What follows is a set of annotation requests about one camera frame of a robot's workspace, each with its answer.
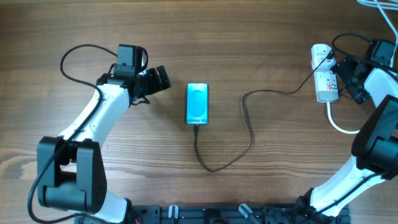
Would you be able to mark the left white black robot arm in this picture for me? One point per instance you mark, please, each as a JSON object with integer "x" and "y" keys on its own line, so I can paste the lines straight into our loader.
{"x": 70, "y": 170}

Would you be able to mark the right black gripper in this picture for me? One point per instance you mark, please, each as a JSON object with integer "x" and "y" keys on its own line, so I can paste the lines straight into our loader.
{"x": 343, "y": 68}

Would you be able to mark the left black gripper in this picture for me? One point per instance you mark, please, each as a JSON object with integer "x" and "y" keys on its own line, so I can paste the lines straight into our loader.
{"x": 155, "y": 85}

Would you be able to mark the white power strip socket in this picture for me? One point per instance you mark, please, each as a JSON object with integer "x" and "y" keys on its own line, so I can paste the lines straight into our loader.
{"x": 326, "y": 85}

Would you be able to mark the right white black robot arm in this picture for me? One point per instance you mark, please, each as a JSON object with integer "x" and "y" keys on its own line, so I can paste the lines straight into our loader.
{"x": 374, "y": 149}

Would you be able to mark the turquoise screen Galaxy smartphone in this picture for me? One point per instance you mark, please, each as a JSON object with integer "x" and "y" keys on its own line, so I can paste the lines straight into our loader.
{"x": 197, "y": 104}

